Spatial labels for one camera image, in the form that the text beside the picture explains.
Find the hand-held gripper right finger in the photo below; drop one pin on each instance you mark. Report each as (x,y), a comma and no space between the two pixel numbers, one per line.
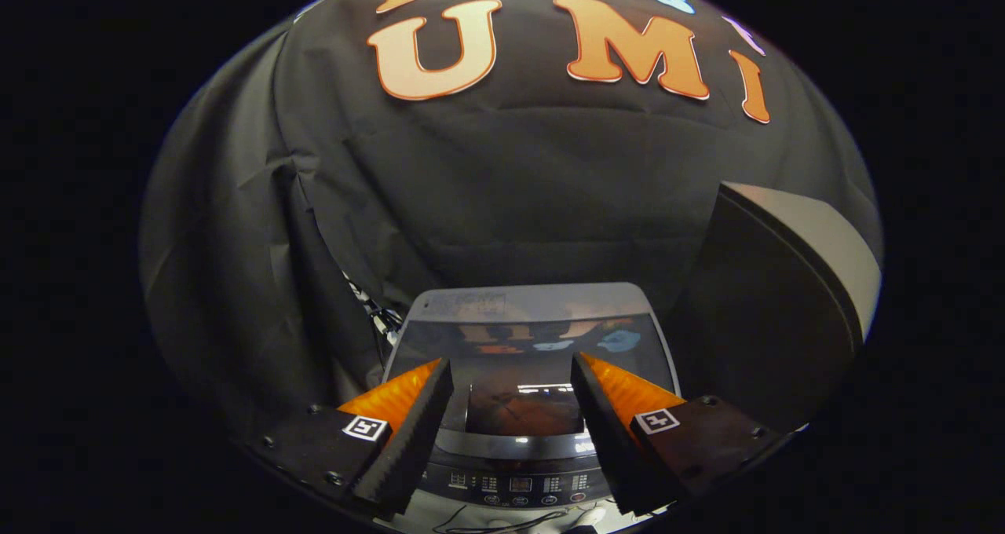
(608,440)

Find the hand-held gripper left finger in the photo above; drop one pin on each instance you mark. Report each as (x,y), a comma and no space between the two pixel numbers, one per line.
(416,440)

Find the grey washing machine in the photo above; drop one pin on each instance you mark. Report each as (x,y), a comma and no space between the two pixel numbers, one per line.
(510,487)

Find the grey box stand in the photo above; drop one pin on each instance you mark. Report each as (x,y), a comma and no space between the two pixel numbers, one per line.
(769,298)

